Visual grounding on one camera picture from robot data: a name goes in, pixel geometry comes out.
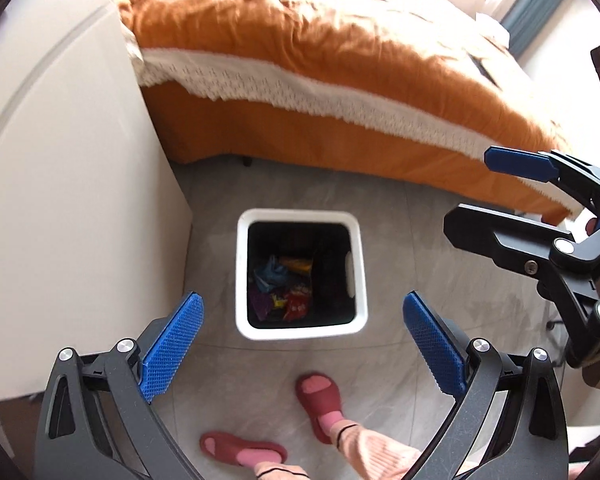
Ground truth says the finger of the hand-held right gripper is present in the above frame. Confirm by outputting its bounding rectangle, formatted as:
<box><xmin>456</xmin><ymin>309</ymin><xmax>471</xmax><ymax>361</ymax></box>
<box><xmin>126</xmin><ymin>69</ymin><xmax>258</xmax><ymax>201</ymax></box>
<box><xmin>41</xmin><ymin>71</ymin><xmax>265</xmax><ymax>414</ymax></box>
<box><xmin>444</xmin><ymin>203</ymin><xmax>600</xmax><ymax>368</ymax></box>
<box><xmin>484</xmin><ymin>146</ymin><xmax>600</xmax><ymax>222</ymax></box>

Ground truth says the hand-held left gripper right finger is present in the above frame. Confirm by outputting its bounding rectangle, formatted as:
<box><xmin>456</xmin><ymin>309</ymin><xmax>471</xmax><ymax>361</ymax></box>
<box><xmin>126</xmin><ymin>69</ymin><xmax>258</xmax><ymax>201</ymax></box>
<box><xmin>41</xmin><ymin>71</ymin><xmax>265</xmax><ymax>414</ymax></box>
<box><xmin>402</xmin><ymin>290</ymin><xmax>568</xmax><ymax>480</ymax></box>

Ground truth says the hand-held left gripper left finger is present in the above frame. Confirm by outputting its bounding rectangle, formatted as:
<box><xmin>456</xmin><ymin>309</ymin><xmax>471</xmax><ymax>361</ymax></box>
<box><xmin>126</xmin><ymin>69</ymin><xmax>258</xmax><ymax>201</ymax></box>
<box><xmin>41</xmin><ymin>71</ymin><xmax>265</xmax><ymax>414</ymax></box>
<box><xmin>32</xmin><ymin>291</ymin><xmax>206</xmax><ymax>480</ymax></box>

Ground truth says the white square waste bin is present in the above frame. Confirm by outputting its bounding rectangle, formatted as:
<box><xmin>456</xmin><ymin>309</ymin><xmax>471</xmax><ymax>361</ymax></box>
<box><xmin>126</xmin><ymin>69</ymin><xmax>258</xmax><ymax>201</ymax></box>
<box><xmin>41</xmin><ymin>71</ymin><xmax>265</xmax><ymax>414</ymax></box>
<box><xmin>236</xmin><ymin>207</ymin><xmax>370</xmax><ymax>343</ymax></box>

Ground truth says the black flat item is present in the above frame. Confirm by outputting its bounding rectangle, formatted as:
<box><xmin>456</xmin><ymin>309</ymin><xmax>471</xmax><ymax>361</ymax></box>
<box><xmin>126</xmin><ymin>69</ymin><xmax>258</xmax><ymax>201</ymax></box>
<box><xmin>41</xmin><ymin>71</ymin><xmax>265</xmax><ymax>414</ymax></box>
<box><xmin>472</xmin><ymin>55</ymin><xmax>503</xmax><ymax>91</ymax></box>

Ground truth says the purple snack wrapper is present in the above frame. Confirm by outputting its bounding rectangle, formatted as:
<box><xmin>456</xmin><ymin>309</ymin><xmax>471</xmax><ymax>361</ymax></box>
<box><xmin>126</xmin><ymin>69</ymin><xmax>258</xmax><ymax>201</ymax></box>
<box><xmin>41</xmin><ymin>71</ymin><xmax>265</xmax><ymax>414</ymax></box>
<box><xmin>250</xmin><ymin>290</ymin><xmax>273</xmax><ymax>321</ymax></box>

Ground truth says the blue-grey curtain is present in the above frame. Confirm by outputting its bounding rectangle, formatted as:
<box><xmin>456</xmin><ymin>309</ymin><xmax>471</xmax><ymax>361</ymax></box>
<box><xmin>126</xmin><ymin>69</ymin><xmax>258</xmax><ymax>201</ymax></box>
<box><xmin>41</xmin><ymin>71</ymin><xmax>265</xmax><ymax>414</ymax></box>
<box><xmin>500</xmin><ymin>0</ymin><xmax>561</xmax><ymax>58</ymax></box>

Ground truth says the blue crumpled wrapper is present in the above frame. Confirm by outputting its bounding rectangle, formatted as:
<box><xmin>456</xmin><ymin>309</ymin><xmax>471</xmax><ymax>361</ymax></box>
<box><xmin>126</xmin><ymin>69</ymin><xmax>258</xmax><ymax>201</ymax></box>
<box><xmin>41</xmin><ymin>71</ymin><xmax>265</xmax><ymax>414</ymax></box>
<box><xmin>254</xmin><ymin>256</ymin><xmax>291</xmax><ymax>293</ymax></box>

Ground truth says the person's right leg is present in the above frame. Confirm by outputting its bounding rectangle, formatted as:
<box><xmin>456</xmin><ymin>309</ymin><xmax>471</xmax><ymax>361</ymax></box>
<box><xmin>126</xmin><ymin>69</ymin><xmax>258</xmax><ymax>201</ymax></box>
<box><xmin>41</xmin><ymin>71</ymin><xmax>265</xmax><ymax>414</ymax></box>
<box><xmin>327</xmin><ymin>415</ymin><xmax>423</xmax><ymax>480</ymax></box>

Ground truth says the person's leg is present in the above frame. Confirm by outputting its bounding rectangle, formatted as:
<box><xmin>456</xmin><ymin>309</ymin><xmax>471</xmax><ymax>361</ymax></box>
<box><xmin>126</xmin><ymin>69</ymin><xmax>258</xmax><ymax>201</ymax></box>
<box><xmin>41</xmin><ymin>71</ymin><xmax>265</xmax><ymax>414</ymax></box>
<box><xmin>327</xmin><ymin>415</ymin><xmax>423</xmax><ymax>480</ymax></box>
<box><xmin>252</xmin><ymin>462</ymin><xmax>311</xmax><ymax>480</ymax></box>

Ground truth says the red slipper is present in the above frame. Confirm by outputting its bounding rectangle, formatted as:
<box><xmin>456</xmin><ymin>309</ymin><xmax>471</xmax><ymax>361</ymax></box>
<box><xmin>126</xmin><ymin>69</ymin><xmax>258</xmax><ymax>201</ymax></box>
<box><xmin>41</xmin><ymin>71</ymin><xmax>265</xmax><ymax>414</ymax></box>
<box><xmin>295</xmin><ymin>372</ymin><xmax>348</xmax><ymax>445</ymax></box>
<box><xmin>200</xmin><ymin>431</ymin><xmax>288</xmax><ymax>467</ymax></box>

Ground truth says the white pillow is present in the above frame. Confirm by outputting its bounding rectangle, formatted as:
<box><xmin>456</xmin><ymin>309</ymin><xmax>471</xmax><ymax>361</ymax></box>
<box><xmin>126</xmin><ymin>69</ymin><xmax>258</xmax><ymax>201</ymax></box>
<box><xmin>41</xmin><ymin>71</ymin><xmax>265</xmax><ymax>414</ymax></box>
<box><xmin>475</xmin><ymin>12</ymin><xmax>511</xmax><ymax>43</ymax></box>

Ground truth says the red snack wrapper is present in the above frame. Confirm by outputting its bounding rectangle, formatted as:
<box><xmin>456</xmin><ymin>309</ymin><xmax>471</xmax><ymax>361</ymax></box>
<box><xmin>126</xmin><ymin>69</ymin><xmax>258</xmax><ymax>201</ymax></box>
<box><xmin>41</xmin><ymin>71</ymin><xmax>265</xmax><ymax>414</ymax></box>
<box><xmin>282</xmin><ymin>292</ymin><xmax>308</xmax><ymax>322</ymax></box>

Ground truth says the yellow snack wrapper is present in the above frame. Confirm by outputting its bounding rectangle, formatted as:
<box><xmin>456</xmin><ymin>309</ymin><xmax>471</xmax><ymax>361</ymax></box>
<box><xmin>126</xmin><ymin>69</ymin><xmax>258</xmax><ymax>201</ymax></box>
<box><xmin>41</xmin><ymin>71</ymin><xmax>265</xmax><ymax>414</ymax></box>
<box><xmin>280</xmin><ymin>256</ymin><xmax>313</xmax><ymax>275</ymax></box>

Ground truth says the person's left leg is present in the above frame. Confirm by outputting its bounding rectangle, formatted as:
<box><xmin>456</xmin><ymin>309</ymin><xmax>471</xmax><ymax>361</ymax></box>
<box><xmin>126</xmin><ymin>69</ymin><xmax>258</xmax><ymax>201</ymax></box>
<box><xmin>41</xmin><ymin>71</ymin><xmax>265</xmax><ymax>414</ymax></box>
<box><xmin>252</xmin><ymin>462</ymin><xmax>311</xmax><ymax>480</ymax></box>

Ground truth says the white cabinet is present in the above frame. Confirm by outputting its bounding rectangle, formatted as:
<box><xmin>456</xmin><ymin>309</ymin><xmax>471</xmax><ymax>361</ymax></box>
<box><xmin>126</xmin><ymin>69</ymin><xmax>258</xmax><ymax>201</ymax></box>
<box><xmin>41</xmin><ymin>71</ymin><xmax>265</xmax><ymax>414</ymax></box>
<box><xmin>0</xmin><ymin>0</ymin><xmax>193</xmax><ymax>406</ymax></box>

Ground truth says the orange bed skirt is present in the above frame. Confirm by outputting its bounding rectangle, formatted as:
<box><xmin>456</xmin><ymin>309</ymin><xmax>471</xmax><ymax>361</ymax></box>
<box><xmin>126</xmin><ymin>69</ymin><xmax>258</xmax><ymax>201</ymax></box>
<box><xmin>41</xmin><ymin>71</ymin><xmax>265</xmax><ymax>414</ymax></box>
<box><xmin>145</xmin><ymin>82</ymin><xmax>568</xmax><ymax>226</ymax></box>

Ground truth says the orange bed blanket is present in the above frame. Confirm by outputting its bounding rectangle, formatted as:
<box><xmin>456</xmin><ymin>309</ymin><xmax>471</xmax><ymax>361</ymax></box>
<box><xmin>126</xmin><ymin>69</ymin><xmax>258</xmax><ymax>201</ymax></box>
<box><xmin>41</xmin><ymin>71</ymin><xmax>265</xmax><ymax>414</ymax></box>
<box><xmin>114</xmin><ymin>0</ymin><xmax>576</xmax><ymax>161</ymax></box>

